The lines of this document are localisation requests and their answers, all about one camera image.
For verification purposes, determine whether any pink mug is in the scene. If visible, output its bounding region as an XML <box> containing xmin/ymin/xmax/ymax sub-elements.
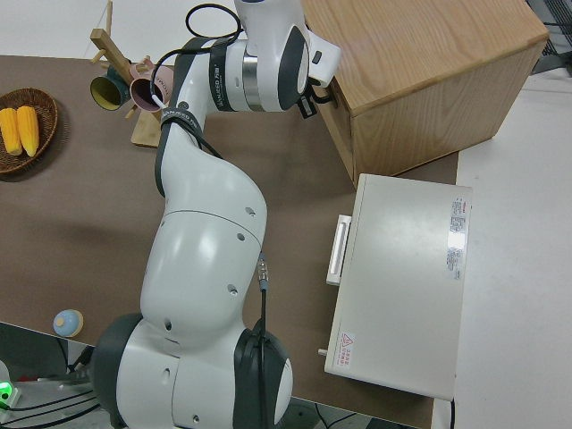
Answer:
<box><xmin>129</xmin><ymin>65</ymin><xmax>173</xmax><ymax>114</ymax></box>

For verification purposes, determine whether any yellow corn cob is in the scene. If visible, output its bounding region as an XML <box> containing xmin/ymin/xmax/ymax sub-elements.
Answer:
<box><xmin>16</xmin><ymin>105</ymin><xmax>41</xmax><ymax>158</ymax></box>
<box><xmin>0</xmin><ymin>107</ymin><xmax>23</xmax><ymax>157</ymax></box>

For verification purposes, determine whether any cream toaster oven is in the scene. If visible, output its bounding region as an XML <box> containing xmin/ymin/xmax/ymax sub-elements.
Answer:
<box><xmin>317</xmin><ymin>172</ymin><xmax>475</xmax><ymax>400</ymax></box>

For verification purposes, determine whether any brown wicker basket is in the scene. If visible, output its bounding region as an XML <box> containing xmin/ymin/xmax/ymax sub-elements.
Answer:
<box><xmin>0</xmin><ymin>87</ymin><xmax>60</xmax><ymax>176</ymax></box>

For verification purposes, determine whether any brown table mat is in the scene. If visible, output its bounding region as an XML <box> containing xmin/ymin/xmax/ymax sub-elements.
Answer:
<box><xmin>0</xmin><ymin>55</ymin><xmax>461</xmax><ymax>429</ymax></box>

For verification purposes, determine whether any wooden mug tree stand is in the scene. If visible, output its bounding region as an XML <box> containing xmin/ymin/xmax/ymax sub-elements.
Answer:
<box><xmin>88</xmin><ymin>28</ymin><xmax>174</xmax><ymax>149</ymax></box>

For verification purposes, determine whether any wooden cabinet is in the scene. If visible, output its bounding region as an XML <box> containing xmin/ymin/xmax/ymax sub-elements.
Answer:
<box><xmin>302</xmin><ymin>0</ymin><xmax>551</xmax><ymax>189</ymax></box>

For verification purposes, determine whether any teal mug yellow inside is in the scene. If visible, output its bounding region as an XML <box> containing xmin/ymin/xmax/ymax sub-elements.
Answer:
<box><xmin>89</xmin><ymin>65</ymin><xmax>131</xmax><ymax>113</ymax></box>

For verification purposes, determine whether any wooden drawer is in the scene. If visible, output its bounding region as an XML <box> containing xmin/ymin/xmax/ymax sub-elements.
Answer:
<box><xmin>318</xmin><ymin>83</ymin><xmax>359</xmax><ymax>189</ymax></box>

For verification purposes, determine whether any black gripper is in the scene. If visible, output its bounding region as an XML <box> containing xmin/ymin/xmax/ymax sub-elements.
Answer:
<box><xmin>297</xmin><ymin>79</ymin><xmax>338</xmax><ymax>122</ymax></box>

